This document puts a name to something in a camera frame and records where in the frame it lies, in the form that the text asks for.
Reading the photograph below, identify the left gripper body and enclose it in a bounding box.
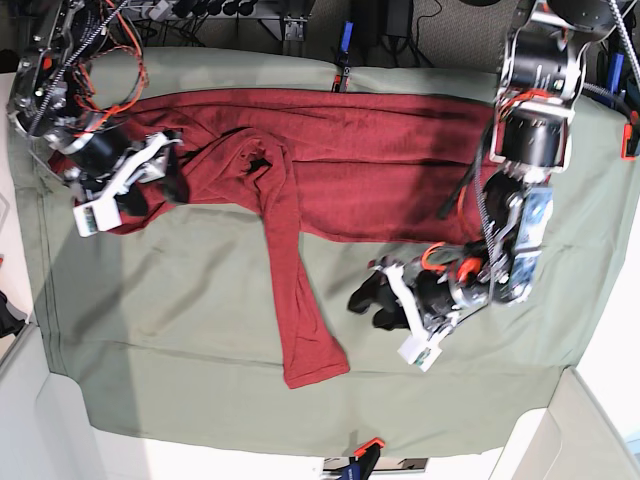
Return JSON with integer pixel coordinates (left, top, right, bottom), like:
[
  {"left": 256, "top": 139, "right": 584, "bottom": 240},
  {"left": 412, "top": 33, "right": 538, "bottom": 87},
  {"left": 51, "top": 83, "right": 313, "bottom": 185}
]
[{"left": 367, "top": 257, "right": 465, "bottom": 338}]

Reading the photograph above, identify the green table cloth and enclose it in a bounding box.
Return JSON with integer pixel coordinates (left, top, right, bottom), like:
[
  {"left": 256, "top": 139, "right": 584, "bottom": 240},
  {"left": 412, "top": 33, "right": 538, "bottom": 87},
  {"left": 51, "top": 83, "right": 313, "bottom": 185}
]
[{"left": 7, "top": 47, "right": 640, "bottom": 457}]

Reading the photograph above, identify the black power adapter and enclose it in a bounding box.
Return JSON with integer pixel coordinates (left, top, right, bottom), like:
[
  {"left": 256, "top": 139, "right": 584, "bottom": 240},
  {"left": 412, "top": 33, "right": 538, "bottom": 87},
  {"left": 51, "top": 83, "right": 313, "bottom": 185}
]
[{"left": 352, "top": 0, "right": 412, "bottom": 46}]

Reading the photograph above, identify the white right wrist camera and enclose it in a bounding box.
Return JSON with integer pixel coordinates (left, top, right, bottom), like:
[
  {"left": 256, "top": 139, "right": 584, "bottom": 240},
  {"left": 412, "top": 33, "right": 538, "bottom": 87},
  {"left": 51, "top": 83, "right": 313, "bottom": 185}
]
[{"left": 73, "top": 198, "right": 122, "bottom": 238}]

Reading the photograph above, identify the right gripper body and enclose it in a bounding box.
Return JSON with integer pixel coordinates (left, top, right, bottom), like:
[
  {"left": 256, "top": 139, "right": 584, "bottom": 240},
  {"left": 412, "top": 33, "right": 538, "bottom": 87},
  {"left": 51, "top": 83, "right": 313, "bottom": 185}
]
[{"left": 74, "top": 131, "right": 182, "bottom": 205}]

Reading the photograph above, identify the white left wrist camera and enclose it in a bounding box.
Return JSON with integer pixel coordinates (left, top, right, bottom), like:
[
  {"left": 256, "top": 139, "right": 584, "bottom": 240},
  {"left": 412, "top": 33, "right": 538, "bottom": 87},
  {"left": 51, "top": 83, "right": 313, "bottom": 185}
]
[{"left": 398, "top": 335, "right": 442, "bottom": 372}]

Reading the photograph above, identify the white power strip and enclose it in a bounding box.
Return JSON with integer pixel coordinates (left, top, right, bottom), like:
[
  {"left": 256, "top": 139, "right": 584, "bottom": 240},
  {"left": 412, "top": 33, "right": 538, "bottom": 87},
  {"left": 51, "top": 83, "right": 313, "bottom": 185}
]
[{"left": 128, "top": 0, "right": 258, "bottom": 22}]

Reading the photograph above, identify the orange black rear clamp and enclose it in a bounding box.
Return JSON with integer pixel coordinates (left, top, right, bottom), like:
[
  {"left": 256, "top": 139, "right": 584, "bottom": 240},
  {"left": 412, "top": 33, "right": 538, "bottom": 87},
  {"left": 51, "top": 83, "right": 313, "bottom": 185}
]
[{"left": 331, "top": 21, "right": 353, "bottom": 93}]

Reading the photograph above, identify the orange black clamp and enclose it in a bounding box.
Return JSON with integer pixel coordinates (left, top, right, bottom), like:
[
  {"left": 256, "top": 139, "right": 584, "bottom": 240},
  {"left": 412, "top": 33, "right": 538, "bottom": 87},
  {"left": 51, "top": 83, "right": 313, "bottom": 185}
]
[
  {"left": 338, "top": 437, "right": 385, "bottom": 480},
  {"left": 331, "top": 21, "right": 353, "bottom": 93}
]

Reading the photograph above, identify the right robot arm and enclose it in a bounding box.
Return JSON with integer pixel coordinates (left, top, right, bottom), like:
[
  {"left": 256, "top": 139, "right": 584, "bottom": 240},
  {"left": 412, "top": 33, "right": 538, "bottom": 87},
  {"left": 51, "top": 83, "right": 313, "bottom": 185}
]
[{"left": 7, "top": 1, "right": 189, "bottom": 217}]

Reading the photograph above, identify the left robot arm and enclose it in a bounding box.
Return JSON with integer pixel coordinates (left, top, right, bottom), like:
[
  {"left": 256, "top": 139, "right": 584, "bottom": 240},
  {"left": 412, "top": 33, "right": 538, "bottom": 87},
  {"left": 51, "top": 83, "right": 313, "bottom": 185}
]
[{"left": 347, "top": 1, "right": 634, "bottom": 344}]

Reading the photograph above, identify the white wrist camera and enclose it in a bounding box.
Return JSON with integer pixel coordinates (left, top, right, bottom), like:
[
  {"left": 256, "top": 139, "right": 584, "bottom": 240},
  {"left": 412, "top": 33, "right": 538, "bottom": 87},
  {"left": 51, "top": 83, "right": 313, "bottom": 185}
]
[
  {"left": 398, "top": 335, "right": 442, "bottom": 372},
  {"left": 73, "top": 198, "right": 122, "bottom": 238}
]

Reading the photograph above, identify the red T-shirt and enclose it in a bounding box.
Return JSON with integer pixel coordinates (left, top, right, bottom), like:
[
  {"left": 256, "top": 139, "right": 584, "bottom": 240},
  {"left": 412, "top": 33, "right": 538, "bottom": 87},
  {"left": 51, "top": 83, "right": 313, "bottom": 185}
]
[{"left": 47, "top": 89, "right": 490, "bottom": 389}]

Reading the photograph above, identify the orange black front clamp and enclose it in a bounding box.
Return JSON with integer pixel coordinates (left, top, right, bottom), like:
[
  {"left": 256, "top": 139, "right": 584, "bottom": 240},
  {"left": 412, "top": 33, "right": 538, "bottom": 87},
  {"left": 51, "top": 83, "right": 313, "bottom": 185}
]
[{"left": 338, "top": 437, "right": 385, "bottom": 480}]

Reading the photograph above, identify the aluminium frame post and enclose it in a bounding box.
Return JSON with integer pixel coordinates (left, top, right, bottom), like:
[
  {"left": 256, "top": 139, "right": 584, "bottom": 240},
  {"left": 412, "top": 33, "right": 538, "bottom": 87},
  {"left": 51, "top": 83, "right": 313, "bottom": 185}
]
[{"left": 280, "top": 0, "right": 315, "bottom": 57}]

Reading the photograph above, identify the orange right table clamp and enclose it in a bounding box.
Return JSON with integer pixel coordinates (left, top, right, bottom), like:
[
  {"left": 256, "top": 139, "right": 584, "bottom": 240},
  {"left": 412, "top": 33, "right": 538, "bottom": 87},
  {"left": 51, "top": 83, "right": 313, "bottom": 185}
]
[{"left": 620, "top": 111, "right": 639, "bottom": 161}]

